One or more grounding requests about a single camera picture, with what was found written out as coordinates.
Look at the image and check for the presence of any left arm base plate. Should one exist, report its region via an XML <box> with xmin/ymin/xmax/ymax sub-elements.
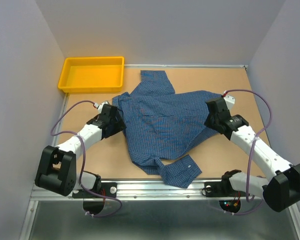
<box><xmin>72</xmin><ymin>181</ymin><xmax>117</xmax><ymax>199</ymax></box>

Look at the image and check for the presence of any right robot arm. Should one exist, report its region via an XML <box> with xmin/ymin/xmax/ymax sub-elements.
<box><xmin>201</xmin><ymin>96</ymin><xmax>300</xmax><ymax>213</ymax></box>

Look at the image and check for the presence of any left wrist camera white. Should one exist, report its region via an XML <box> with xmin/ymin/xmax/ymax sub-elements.
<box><xmin>93</xmin><ymin>101</ymin><xmax>110</xmax><ymax>112</ymax></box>

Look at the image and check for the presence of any blue plaid long sleeve shirt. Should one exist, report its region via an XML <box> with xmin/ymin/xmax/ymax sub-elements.
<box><xmin>112</xmin><ymin>70</ymin><xmax>220</xmax><ymax>189</ymax></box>

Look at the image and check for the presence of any yellow plastic bin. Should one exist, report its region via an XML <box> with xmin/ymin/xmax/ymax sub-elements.
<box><xmin>57</xmin><ymin>56</ymin><xmax>125</xmax><ymax>94</ymax></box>

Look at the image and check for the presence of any aluminium mounting rail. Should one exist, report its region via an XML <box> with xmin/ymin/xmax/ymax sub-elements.
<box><xmin>30</xmin><ymin>179</ymin><xmax>230</xmax><ymax>202</ymax></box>

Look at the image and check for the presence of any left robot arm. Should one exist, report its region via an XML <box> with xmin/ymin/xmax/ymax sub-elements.
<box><xmin>35</xmin><ymin>101</ymin><xmax>126</xmax><ymax>197</ymax></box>

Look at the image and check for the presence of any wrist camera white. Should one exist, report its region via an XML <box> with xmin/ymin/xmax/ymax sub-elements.
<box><xmin>222</xmin><ymin>92</ymin><xmax>236</xmax><ymax>110</ymax></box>
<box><xmin>93</xmin><ymin>101</ymin><xmax>110</xmax><ymax>112</ymax></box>

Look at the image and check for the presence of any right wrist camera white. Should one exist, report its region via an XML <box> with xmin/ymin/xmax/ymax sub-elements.
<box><xmin>222</xmin><ymin>92</ymin><xmax>236</xmax><ymax>110</ymax></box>

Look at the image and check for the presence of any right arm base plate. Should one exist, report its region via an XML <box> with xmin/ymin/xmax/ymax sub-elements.
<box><xmin>201</xmin><ymin>181</ymin><xmax>246</xmax><ymax>198</ymax></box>

